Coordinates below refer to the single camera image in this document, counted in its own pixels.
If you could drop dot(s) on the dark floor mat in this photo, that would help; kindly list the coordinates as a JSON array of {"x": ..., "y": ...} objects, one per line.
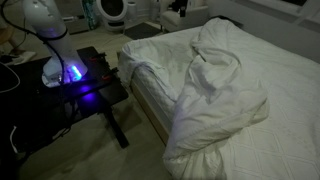
[{"x": 141, "y": 31}]

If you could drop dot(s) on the white round appliance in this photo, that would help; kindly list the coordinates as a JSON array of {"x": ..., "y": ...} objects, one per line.
[{"x": 113, "y": 13}]

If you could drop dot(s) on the white bed sheet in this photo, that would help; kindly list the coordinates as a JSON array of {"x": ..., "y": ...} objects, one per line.
[{"x": 167, "y": 57}]

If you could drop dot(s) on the white quilted mattress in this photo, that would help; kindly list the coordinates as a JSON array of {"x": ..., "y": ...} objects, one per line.
[{"x": 286, "y": 145}]

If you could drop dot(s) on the black table clamp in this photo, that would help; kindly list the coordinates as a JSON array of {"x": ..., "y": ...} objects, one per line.
[{"x": 102, "y": 67}]

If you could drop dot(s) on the white duvet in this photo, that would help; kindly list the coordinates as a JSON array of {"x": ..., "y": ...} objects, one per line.
[{"x": 218, "y": 100}]

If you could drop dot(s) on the black robot table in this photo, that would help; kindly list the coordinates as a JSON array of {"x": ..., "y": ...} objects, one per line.
[{"x": 39, "y": 114}]

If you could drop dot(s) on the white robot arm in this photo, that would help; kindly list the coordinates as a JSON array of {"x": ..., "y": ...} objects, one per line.
[{"x": 65, "y": 65}]

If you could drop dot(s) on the wooden bed frame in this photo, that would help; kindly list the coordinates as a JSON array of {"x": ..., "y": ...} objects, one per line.
[{"x": 152, "y": 109}]

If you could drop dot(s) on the white armchair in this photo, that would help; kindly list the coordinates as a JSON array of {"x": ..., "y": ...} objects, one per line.
[{"x": 178, "y": 15}]

